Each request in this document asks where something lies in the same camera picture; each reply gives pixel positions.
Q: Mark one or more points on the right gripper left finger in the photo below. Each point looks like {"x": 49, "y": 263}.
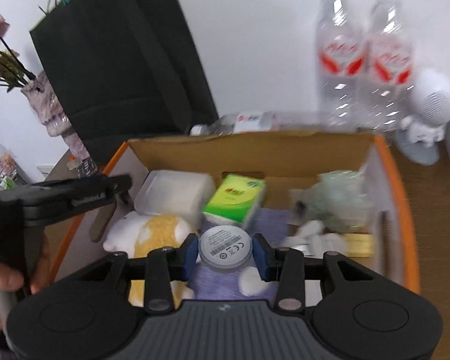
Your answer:
{"x": 164, "y": 266}

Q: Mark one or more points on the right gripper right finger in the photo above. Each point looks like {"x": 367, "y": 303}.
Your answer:
{"x": 284, "y": 266}

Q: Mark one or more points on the clear water bottle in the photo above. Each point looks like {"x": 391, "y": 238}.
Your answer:
{"x": 341, "y": 53}
{"x": 390, "y": 61}

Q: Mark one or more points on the yellow small box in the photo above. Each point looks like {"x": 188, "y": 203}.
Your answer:
{"x": 359, "y": 245}

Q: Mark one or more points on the pink textured vase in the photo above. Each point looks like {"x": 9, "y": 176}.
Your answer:
{"x": 43, "y": 100}

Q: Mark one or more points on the green tissue pack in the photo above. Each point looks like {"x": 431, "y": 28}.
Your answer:
{"x": 236, "y": 202}

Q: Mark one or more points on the black paper shopping bag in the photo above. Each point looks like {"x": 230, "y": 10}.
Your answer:
{"x": 124, "y": 69}

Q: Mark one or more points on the green crumpled plastic bag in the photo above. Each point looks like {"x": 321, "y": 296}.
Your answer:
{"x": 339, "y": 200}

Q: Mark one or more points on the white round disc device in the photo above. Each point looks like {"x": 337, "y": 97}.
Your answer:
{"x": 225, "y": 248}

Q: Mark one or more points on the red orange cardboard box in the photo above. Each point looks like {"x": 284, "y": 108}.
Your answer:
{"x": 293, "y": 160}

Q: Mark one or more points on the dried pink flower bouquet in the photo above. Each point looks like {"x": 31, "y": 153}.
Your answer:
{"x": 13, "y": 73}

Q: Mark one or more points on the white astronaut figurine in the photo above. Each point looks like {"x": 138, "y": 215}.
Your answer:
{"x": 427, "y": 122}

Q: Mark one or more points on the orange white plush toy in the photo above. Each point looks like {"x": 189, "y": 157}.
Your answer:
{"x": 137, "y": 235}

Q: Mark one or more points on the snack bag at left edge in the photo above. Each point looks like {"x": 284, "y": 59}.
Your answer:
{"x": 8, "y": 170}

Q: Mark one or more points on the left clear water bottle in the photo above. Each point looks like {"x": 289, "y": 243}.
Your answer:
{"x": 341, "y": 53}

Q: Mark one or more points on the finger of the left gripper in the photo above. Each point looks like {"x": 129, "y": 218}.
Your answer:
{"x": 51, "y": 202}

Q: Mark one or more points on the white plastic container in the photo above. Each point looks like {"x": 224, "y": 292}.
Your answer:
{"x": 183, "y": 194}

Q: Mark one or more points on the right clear water bottle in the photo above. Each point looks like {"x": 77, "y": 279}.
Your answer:
{"x": 390, "y": 61}

